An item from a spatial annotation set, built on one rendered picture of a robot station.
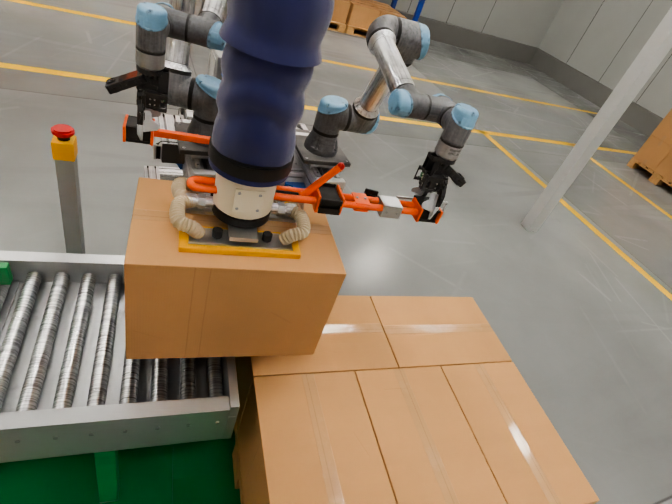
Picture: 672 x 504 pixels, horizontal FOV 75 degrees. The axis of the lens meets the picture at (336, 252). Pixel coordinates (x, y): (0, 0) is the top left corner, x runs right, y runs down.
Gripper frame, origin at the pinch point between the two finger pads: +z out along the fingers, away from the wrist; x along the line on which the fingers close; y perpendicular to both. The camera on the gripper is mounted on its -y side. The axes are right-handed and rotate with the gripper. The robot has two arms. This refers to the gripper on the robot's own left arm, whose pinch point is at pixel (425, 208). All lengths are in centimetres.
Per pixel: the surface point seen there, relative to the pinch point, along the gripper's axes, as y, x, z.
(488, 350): -59, 11, 67
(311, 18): 55, 11, -50
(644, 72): -249, -163, -35
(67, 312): 114, -15, 70
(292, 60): 57, 11, -41
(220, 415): 62, 34, 63
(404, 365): -13, 17, 66
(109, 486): 95, 34, 106
